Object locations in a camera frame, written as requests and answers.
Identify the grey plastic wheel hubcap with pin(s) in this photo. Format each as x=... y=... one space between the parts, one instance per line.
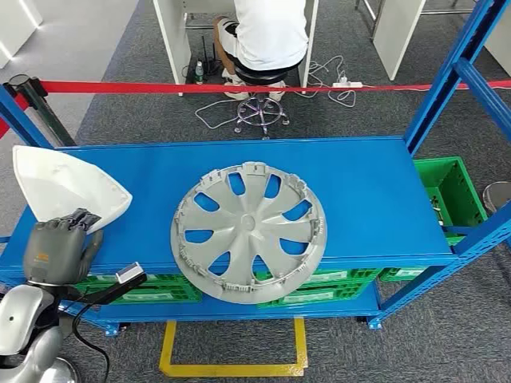
x=247 y=227

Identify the white plastic shell part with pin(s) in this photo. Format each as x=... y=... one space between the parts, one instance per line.
x=60 y=180

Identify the white power strip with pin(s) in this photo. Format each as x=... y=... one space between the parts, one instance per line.
x=347 y=84

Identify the blue metal shelf rack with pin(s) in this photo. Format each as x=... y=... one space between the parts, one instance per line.
x=359 y=195

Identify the white lit plinth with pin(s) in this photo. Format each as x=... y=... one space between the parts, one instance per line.
x=16 y=26

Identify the person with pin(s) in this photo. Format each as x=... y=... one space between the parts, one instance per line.
x=271 y=31

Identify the black router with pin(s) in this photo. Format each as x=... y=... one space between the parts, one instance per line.
x=207 y=58

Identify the open green plastic crate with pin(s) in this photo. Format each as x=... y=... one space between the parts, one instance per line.
x=455 y=190

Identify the yellow floor tape square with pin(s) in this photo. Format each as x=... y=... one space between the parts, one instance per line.
x=167 y=349

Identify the clear water bottle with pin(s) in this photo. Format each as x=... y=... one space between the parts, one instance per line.
x=198 y=74

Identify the white desk side panel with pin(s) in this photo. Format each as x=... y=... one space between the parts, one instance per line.
x=399 y=37

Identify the black stool chrome base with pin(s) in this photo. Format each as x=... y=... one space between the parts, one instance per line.
x=260 y=76

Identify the white cabinet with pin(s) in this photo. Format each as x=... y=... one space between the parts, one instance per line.
x=499 y=37

